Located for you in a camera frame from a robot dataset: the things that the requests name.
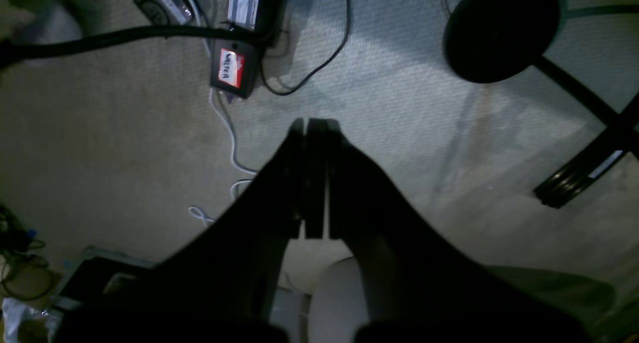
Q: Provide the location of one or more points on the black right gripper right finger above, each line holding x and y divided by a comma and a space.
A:
418, 288

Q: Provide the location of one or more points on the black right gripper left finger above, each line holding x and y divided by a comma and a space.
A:
220, 287

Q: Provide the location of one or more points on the black stool base legs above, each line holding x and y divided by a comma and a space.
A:
595, 61

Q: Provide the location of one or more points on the black round stool seat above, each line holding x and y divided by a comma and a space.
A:
487, 41

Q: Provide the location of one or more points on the black power adapter red label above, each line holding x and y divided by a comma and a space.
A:
234, 67

